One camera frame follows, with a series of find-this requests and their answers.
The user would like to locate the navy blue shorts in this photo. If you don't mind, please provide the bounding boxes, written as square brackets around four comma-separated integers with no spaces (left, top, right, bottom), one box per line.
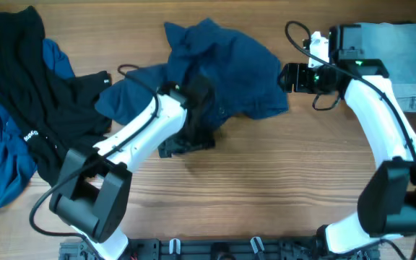
[95,18,289,129]

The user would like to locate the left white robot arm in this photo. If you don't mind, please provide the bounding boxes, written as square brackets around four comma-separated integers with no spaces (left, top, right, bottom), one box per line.
[49,76,215,259]

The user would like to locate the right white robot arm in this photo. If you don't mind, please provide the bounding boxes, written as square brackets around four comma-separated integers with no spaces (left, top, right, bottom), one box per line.
[277,24,416,259]

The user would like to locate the folded light blue jeans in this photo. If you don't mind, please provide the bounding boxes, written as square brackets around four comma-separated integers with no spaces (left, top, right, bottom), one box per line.
[360,22,416,113]

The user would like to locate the black garment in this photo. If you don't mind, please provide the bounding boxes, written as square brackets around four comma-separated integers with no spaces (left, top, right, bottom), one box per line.
[0,6,111,186]

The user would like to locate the teal blue garment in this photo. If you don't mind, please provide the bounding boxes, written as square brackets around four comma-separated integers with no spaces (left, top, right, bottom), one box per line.
[0,38,76,213]

